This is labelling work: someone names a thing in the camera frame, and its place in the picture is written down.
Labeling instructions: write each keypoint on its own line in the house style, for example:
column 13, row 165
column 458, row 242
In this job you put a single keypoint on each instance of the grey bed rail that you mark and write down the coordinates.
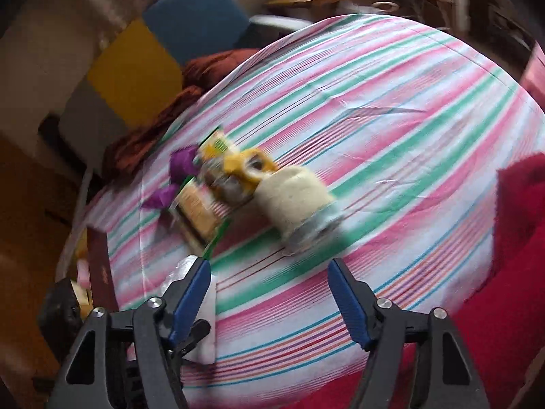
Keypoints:
column 276, row 23

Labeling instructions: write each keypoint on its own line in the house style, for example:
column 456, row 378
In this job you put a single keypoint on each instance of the pink printed cloth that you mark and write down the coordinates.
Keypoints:
column 535, row 76

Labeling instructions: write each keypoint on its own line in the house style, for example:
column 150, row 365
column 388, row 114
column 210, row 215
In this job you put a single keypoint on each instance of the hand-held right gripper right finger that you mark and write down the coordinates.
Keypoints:
column 349, row 302

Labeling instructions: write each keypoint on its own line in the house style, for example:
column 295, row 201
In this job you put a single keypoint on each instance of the gold tin box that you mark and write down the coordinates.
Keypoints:
column 100, row 268

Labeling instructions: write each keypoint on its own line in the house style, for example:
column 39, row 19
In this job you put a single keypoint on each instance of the gold snack packet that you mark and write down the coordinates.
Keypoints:
column 196, row 215

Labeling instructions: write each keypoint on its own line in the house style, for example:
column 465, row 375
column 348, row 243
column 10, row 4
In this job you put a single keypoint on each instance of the red blanket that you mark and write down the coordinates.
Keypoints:
column 519, row 230

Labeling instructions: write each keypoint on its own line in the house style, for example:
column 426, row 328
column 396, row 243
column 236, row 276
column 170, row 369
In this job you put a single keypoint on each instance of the grey yellow blue chair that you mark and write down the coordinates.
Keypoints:
column 144, row 55

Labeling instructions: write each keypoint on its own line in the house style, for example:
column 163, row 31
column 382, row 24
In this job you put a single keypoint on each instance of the black rolled mat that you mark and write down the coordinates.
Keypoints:
column 53, row 132

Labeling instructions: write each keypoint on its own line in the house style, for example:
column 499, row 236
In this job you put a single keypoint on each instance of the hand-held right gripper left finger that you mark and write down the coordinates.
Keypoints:
column 191, row 296

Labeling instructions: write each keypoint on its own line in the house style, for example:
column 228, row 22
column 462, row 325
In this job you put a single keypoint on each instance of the brown blanket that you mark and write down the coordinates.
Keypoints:
column 170, row 106

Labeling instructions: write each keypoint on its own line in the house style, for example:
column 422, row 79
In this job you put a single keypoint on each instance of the yellow cake packet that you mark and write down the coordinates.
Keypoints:
column 249, row 170

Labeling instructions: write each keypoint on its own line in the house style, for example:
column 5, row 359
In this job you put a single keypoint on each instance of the wooden wardrobe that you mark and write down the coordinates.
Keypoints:
column 25, row 230

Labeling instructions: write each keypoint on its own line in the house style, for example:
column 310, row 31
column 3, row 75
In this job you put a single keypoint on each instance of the white bed rail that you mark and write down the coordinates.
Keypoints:
column 78, row 196

